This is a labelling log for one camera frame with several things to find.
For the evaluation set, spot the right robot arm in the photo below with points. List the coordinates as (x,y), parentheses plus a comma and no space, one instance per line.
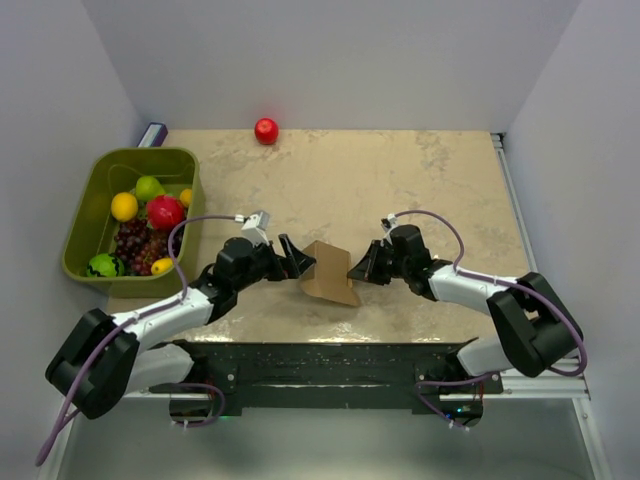
(534,331)

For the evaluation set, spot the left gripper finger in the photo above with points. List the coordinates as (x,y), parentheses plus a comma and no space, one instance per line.
(298,263)
(289,250)

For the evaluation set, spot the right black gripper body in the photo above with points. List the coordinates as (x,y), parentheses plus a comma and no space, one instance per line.
(399,267)

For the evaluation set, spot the small orange fruit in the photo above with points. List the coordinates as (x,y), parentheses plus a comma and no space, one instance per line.
(185,197)

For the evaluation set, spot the purple white box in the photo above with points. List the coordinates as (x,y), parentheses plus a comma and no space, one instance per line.
(154,136)

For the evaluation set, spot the small watermelon toy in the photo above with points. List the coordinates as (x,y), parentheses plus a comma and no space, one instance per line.
(105,265)

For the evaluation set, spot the brown cardboard box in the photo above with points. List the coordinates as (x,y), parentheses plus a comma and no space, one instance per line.
(327,278)

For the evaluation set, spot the purple grapes bunch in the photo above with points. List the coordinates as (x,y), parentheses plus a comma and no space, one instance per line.
(138,246)

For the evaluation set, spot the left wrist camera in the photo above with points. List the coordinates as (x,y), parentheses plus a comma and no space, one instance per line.
(254,227)

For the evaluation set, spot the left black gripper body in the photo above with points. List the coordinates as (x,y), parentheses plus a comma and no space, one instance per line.
(264,265)

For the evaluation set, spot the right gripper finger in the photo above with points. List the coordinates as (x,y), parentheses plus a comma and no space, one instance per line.
(369,260)
(360,272)

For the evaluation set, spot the green plastic bin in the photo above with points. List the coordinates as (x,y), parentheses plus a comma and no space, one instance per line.
(93,227)

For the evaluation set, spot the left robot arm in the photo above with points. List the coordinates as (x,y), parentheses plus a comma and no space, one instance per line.
(94,365)

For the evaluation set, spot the yellow lemon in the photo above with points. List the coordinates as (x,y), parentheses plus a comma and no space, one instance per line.
(124,207)

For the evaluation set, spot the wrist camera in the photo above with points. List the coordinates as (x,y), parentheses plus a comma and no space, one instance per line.
(389,223)
(254,227)

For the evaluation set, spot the red apple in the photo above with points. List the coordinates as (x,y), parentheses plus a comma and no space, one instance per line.
(266,131)

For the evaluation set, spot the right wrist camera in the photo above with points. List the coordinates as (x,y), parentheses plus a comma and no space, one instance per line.
(389,223)

